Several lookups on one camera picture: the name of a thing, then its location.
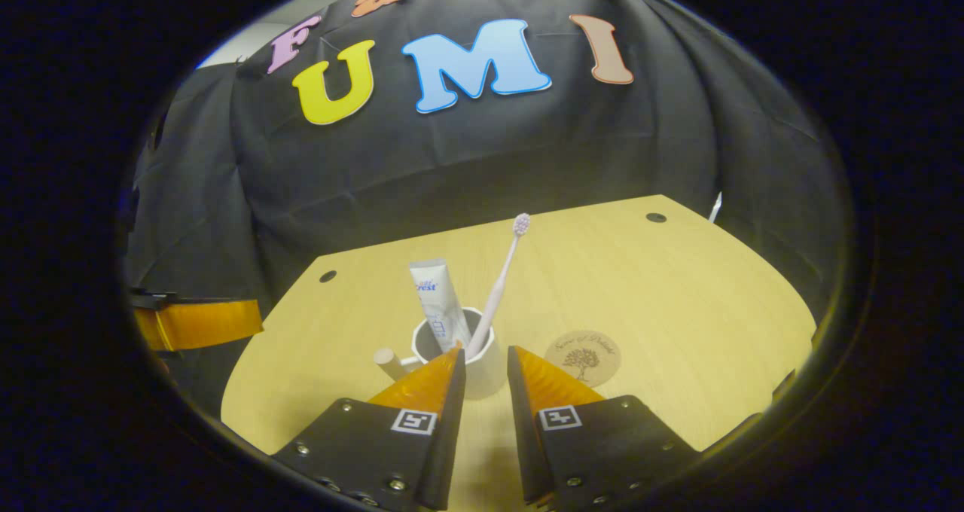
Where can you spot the white cup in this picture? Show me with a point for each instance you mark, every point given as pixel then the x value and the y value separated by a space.
pixel 486 376

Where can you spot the white toothpaste tube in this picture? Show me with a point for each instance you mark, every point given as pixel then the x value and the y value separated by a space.
pixel 437 301

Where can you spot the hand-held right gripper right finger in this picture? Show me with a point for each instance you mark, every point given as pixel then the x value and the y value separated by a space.
pixel 523 437

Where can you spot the round cork coaster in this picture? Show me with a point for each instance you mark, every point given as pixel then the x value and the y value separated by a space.
pixel 584 346

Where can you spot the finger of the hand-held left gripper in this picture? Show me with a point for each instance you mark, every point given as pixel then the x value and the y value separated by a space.
pixel 211 322

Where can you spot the black backdrop cloth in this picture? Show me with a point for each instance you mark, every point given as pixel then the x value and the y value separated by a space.
pixel 527 150

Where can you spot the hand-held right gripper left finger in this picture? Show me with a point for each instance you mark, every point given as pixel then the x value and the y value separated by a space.
pixel 448 437

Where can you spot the black desk grommet hole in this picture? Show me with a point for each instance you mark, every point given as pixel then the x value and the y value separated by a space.
pixel 656 217
pixel 327 276

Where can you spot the white toothbrush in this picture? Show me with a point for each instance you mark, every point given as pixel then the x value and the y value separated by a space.
pixel 497 286

